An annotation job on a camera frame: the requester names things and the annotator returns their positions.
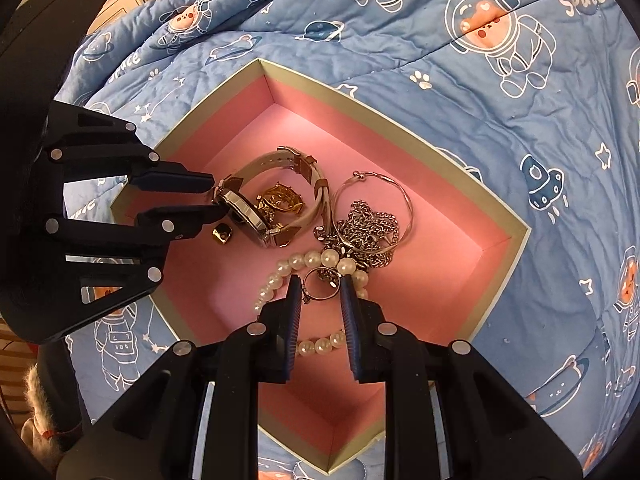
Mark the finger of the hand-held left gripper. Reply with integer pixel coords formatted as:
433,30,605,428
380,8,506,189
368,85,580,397
41,102,216,196
45,204,227,307

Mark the white pearl bracelet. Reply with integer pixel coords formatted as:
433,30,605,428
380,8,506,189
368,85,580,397
252,249,372,357

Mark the gold filigree jewelry piece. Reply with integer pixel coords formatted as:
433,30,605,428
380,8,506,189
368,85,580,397
256,184,306,222

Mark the silver bangle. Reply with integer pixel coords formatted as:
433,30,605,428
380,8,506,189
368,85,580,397
330,170,414,254

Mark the beige strap wristwatch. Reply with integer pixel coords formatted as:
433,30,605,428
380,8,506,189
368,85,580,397
212,146,334,250

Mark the blue astronaut printed blanket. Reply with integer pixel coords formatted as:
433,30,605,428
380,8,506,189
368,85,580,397
50,0,640,480

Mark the silver ring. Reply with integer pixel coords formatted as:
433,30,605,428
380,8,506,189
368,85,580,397
303,266,347,305

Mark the pale green box pink lining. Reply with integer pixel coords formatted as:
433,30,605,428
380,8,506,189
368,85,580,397
110,57,531,476

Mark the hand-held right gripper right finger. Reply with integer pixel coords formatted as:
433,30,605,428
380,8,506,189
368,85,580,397
340,276,584,480

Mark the silver chain necklace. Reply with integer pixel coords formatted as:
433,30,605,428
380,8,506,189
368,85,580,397
314,200,402,272

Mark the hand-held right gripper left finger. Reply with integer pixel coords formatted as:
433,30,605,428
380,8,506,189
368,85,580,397
56,276,304,480

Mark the grey furry cloth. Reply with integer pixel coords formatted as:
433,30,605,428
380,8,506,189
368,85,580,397
19,364,78,463

